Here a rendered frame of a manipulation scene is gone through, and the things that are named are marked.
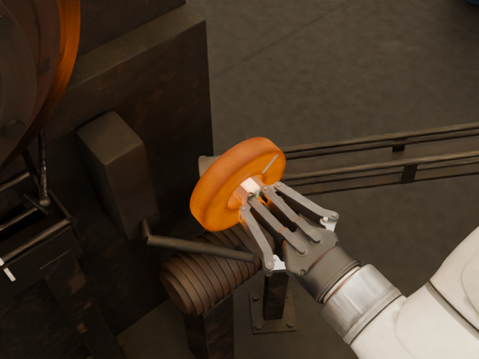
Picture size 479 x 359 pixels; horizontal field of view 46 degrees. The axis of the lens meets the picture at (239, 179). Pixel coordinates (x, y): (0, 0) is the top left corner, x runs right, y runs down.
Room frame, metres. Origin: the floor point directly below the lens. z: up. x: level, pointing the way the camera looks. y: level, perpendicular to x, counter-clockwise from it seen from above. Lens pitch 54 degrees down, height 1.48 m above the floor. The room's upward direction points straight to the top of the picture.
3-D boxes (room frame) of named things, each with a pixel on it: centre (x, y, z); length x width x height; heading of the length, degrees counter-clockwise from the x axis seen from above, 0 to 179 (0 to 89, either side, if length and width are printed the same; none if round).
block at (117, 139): (0.59, 0.21, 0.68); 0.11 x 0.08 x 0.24; 40
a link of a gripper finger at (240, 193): (0.43, 0.00, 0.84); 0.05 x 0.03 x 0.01; 40
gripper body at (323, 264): (0.34, -0.10, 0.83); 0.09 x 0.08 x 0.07; 40
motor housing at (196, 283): (0.53, 0.04, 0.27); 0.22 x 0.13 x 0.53; 130
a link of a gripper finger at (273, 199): (0.40, -0.07, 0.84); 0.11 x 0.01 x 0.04; 38
